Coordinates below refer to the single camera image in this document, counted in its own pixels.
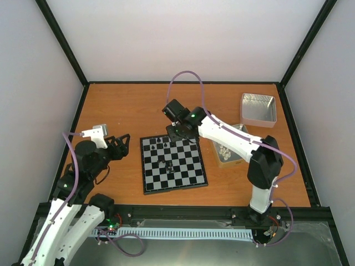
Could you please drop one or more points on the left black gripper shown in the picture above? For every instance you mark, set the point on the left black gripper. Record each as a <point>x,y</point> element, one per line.
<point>124,150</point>

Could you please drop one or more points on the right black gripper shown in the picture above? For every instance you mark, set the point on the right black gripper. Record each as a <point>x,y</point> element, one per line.
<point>172,136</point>

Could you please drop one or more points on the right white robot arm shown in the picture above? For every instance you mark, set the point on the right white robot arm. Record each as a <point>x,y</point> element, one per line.
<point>264,162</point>

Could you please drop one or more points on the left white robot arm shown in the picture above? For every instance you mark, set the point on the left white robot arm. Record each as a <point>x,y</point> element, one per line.
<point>68,222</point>

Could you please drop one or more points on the black chess pieces cluster centre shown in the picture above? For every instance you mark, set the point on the black chess pieces cluster centre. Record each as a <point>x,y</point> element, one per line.
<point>167,164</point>

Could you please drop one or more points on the white chess pieces in tin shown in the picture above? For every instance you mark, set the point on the white chess pieces in tin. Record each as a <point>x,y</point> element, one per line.
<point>224,153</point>

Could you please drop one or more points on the open metal tin with pieces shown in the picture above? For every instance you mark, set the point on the open metal tin with pieces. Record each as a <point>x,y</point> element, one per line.
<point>234,160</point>

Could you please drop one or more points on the small circuit board with led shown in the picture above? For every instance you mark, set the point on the small circuit board with led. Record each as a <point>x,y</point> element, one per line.
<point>114,223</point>

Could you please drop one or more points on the black and silver chessboard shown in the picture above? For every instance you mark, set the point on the black and silver chessboard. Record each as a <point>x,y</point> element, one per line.
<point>189,170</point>

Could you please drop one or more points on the pink-rimmed metal tin lid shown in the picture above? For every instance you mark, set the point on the pink-rimmed metal tin lid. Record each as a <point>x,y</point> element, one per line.
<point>258,110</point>

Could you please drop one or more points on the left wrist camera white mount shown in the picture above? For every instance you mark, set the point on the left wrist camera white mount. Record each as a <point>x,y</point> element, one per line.
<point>97,135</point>

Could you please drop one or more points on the light blue cable duct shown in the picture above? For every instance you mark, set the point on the light blue cable duct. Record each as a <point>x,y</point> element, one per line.
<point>185,233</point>

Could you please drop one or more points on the black frame rail front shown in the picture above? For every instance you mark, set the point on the black frame rail front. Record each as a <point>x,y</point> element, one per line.
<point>129,212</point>

